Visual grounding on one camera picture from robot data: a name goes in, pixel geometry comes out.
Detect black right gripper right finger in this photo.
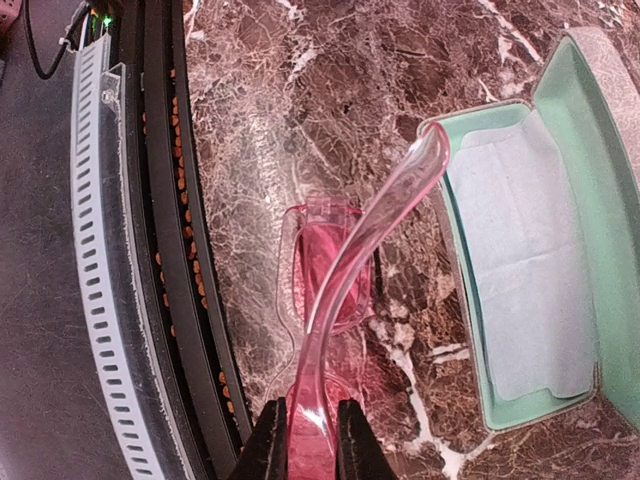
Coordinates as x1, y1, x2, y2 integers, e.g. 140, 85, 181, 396
335, 399, 397, 480

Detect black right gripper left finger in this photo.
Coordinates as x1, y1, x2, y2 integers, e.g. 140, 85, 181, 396
228, 397, 288, 480

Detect clear pink sunglasses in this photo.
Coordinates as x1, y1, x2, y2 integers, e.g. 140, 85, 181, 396
287, 123, 450, 479

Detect light blue cleaning cloth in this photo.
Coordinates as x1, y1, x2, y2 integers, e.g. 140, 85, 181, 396
448, 111, 595, 401

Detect grey case teal lining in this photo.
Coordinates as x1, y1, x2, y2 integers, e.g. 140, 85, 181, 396
437, 27, 639, 431

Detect white slotted cable duct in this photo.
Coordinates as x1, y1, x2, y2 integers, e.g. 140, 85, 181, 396
70, 34, 165, 479

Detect black front table rail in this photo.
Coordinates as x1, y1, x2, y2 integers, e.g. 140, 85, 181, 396
121, 1, 252, 479

